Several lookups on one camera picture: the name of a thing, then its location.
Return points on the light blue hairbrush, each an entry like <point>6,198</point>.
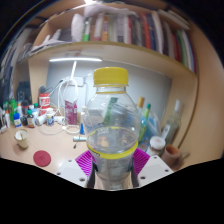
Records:
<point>78,138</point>

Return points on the white wall power strip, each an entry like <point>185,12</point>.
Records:
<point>78,81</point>

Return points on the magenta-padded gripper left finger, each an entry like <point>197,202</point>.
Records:
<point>75,171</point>

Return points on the green plastic container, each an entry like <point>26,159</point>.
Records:
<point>12,110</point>

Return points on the wooden shelf unit with books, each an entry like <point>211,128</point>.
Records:
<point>116,51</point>

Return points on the flat round red coaster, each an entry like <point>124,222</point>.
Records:
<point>42,158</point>

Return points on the brown bottle with green cap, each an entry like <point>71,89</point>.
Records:
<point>31,120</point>

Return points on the black box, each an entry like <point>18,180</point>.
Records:
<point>24,91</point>

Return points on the white bottle with blue cap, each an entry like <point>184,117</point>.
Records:
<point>17,120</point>

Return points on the jar with white lid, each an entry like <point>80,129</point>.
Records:
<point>156,144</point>

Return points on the cream ceramic cup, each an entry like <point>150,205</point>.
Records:
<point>21,140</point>

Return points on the magenta pouch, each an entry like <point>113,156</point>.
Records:
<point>70,113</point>

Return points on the red and white canister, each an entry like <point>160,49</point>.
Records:
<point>44,100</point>

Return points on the brown ceramic mug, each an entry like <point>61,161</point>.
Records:
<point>171,155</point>

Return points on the clear glass bottle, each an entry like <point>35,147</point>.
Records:
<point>173,125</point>

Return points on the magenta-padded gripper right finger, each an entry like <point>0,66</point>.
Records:
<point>151,170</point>

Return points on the clear yellow-capped water bottle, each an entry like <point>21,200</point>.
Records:
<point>111,133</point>

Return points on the white light bar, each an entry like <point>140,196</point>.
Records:
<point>75,59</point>

